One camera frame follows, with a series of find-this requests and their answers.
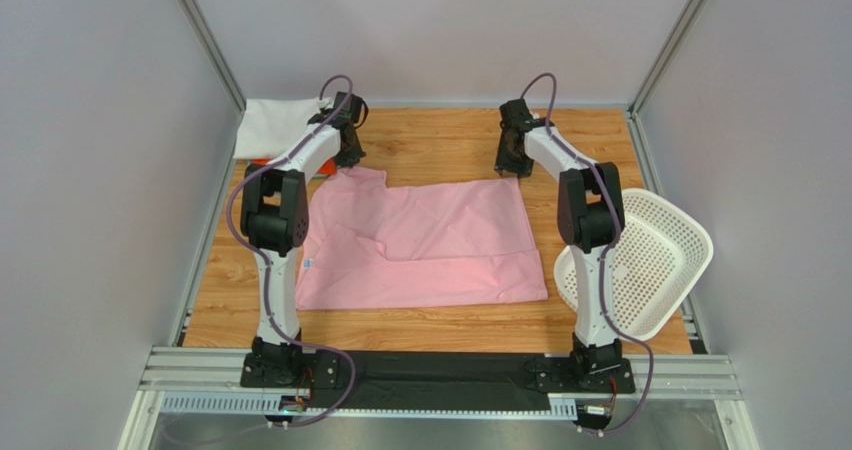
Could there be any pink t shirt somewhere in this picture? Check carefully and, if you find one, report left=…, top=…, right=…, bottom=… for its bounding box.
left=296, top=167, right=548, bottom=311

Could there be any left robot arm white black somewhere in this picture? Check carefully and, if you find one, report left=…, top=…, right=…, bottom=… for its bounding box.
left=236, top=91, right=369, bottom=388

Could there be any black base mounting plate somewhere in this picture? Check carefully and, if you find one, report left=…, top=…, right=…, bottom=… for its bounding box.
left=240, top=350, right=637, bottom=411

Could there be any right aluminium corner post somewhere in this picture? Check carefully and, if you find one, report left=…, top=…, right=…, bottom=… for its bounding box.
left=628, top=0, right=706, bottom=119

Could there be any aluminium frame rail front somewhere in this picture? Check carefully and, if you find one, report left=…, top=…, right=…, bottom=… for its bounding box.
left=138, top=347, right=760, bottom=449

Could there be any white perforated plastic basket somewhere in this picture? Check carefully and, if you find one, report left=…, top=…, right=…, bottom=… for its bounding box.
left=554, top=188, right=713, bottom=346

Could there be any left aluminium corner post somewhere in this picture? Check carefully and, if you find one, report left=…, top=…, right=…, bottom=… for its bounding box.
left=177, top=0, right=246, bottom=115

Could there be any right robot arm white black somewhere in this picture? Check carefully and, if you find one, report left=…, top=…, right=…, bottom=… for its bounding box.
left=495, top=98, right=624, bottom=392

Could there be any folded orange t shirt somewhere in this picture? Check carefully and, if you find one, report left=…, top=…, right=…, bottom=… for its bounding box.
left=250, top=159, right=338, bottom=178

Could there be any folded white t shirt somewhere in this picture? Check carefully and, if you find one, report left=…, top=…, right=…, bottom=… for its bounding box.
left=232, top=98, right=332, bottom=160

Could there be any aluminium corner post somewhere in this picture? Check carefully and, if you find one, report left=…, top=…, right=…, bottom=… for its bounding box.
left=177, top=0, right=246, bottom=115
left=628, top=0, right=706, bottom=119

